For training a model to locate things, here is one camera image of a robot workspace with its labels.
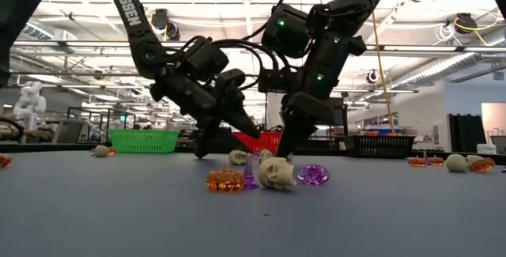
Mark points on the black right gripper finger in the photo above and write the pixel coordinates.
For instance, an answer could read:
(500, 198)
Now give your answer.
(304, 114)

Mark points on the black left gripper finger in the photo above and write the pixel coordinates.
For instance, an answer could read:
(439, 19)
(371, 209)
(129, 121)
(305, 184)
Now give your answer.
(241, 114)
(217, 142)

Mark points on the cream plastic skull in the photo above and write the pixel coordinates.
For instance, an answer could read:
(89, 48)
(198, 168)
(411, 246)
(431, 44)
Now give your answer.
(265, 154)
(276, 173)
(456, 163)
(237, 157)
(101, 151)
(473, 157)

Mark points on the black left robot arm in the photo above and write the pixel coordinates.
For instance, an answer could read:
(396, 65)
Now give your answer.
(126, 8)

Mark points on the white building pillar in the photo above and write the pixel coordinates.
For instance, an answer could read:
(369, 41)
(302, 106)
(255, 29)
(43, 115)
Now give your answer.
(273, 110)

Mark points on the black monitor screen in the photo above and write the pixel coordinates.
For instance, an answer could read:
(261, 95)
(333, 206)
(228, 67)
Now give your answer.
(340, 114)

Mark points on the red plastic basket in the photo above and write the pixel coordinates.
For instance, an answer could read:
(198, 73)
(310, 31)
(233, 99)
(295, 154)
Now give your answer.
(265, 142)

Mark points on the green plastic basket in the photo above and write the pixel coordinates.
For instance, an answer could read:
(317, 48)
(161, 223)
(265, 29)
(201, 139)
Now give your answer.
(144, 142)

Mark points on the blue storage bins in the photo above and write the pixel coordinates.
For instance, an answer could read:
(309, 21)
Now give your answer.
(379, 131)

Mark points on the black plastic basket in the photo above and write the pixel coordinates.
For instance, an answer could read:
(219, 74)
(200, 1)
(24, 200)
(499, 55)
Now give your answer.
(379, 146)

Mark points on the grey box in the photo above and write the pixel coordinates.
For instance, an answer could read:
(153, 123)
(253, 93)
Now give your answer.
(71, 132)

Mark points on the white robot figure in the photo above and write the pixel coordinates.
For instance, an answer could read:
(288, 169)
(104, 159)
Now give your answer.
(29, 100)

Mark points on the white container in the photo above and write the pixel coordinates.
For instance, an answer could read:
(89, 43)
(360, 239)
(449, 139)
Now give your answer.
(486, 149)

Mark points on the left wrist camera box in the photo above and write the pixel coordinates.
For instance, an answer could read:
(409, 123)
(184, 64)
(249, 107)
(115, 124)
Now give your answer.
(231, 78)

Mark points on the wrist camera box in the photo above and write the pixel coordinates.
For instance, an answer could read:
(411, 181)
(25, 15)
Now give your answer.
(231, 78)
(276, 81)

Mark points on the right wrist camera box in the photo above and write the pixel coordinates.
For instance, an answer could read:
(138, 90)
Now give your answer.
(276, 81)

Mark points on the black metal frame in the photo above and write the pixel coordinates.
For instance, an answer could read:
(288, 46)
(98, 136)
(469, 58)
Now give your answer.
(100, 108)

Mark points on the black table frame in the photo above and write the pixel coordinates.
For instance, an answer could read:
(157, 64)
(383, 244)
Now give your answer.
(51, 147)

